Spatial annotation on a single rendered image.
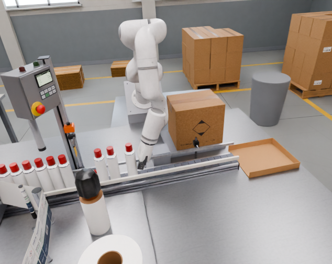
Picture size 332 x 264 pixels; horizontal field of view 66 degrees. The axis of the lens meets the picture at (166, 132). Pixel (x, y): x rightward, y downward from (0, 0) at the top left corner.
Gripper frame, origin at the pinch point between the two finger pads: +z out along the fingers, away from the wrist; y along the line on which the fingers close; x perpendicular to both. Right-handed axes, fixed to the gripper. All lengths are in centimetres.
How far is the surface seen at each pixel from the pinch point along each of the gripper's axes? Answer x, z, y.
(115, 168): -12.7, 1.7, 2.4
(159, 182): 10.7, 5.1, 5.6
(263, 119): 193, 19, -153
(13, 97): -59, -25, -3
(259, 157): 69, -13, -1
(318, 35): 269, -97, -218
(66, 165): -35.5, 2.4, 2.1
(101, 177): -18.6, 7.3, 2.8
